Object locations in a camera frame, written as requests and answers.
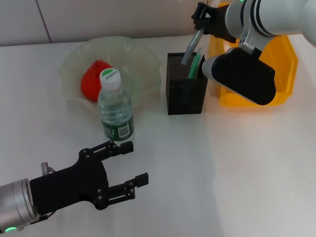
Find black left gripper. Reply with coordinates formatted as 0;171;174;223
29;140;150;215

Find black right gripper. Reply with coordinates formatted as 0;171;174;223
192;2;237;44

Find grey marker pen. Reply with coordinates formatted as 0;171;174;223
181;27;205;66

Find green utility knife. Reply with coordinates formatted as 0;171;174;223
187;46;205;80

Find clear green-label water bottle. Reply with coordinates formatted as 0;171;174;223
97;68;135;142

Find red-orange fruit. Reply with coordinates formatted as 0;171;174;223
80;60;112;103

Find pale green glass fruit plate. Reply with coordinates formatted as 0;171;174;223
58;36;162;119

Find black mesh pen holder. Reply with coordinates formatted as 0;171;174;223
165;51;209;116

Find yellow plastic bin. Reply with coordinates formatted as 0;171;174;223
207;1;299;107

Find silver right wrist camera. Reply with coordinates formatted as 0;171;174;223
201;46;277;106

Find left arm cable with plug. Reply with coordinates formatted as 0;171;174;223
29;161;55;225

